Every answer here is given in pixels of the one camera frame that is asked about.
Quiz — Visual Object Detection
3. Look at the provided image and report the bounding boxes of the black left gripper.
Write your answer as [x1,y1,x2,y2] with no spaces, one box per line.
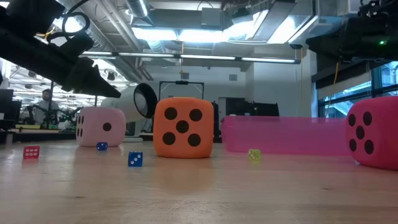
[0,27,122,99]

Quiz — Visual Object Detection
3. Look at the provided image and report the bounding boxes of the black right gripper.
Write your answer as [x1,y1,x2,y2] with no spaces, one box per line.
[306,15,398,62]

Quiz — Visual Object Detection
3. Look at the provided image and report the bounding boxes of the light pink foam die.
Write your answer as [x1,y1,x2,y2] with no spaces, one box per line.
[76,106,127,147]

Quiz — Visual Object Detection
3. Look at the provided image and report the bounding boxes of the small red die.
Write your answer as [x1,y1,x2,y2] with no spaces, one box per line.
[22,145,40,160]

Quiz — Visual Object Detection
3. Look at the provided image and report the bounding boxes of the translucent pink plastic bin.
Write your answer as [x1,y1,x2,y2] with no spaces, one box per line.
[220,115,354,157]

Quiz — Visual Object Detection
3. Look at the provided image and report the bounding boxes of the orange foam die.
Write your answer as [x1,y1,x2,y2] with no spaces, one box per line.
[153,97,215,159]

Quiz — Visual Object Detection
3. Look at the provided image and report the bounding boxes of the magenta foam die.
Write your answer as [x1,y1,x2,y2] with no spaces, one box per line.
[345,95,398,171]

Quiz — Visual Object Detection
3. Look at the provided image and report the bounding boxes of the small yellow-green die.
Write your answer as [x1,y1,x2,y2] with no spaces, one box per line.
[248,148,262,162]

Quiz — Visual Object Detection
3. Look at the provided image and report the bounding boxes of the background robot arms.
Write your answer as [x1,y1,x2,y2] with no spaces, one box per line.
[20,104,83,130]

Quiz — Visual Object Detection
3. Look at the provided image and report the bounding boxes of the white cylindrical projector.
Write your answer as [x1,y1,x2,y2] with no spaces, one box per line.
[99,82,159,143]

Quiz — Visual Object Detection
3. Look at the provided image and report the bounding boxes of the person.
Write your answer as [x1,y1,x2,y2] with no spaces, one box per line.
[33,88,60,125]

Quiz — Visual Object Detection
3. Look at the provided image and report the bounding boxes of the black monitor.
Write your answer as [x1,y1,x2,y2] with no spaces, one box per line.
[0,89,22,130]

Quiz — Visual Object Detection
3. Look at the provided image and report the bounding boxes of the long linear ceiling light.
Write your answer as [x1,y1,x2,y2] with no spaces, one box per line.
[79,51,302,65]

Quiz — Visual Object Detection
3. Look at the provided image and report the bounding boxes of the yellow hanging cable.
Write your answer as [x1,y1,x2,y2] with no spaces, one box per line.
[333,0,348,85]

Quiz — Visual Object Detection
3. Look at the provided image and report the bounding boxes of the black gantry frame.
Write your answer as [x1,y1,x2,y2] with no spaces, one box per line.
[47,81,98,129]
[158,80,205,101]

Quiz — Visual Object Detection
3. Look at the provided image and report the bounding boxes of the large silver spiral duct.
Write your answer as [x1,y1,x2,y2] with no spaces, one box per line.
[54,0,147,82]

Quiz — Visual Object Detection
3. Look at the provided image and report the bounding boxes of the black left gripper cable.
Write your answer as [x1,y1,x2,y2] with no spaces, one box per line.
[46,11,91,43]

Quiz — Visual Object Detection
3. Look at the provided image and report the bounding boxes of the dark-framed window wall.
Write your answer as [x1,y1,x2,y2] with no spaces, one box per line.
[317,60,398,119]

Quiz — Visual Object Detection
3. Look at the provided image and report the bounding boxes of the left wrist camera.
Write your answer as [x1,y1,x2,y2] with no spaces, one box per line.
[7,0,66,34]

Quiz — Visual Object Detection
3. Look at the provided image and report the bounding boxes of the small silver spiral duct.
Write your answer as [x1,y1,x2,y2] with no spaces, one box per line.
[126,0,150,19]

